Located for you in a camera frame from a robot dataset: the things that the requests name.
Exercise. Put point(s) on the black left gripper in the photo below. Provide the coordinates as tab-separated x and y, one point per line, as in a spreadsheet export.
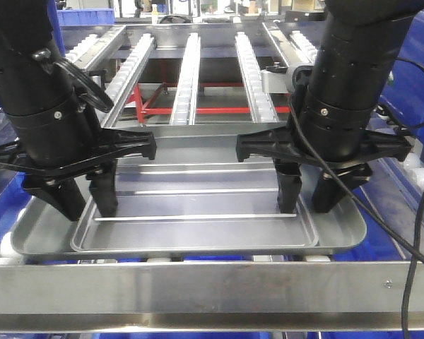
66	160

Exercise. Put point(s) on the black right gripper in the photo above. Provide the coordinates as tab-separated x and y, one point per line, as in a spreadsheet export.
278	144

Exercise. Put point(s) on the small ribbed silver tray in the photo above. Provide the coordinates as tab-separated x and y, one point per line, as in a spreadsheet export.
196	209

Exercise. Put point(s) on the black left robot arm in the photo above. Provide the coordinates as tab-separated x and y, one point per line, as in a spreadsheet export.
52	106

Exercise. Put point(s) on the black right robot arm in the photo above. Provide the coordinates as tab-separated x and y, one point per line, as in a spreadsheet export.
332	103

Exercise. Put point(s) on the large silver outer tray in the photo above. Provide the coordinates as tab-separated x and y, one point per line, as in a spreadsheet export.
43	232

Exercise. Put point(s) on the steel front crossbar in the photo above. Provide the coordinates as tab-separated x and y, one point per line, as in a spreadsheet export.
202	296

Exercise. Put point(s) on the large blue plastic bin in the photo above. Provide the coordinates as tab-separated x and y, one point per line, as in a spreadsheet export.
405	93

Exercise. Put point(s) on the white roller conveyor rail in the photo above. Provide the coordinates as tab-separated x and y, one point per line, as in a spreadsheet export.
185	103
122	85
261	106

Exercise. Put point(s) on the red steel frame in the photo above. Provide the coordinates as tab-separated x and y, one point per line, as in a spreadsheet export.
169	78

